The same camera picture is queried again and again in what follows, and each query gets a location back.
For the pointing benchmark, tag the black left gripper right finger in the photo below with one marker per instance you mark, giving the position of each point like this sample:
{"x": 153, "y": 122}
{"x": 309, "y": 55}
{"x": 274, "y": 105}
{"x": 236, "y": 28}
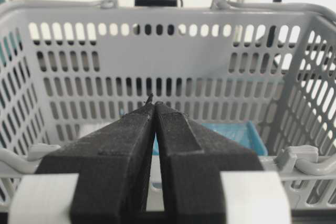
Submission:
{"x": 191, "y": 160}

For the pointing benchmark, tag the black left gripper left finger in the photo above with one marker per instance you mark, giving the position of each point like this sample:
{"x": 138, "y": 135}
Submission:
{"x": 113, "y": 164}

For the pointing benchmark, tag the blue plastic dustpan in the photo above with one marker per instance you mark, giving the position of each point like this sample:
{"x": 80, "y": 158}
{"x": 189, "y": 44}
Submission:
{"x": 243, "y": 133}

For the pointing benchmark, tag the grey plastic shopping basket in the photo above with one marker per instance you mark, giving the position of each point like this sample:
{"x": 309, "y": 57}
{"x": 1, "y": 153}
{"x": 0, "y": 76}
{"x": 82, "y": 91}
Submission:
{"x": 69, "y": 67}

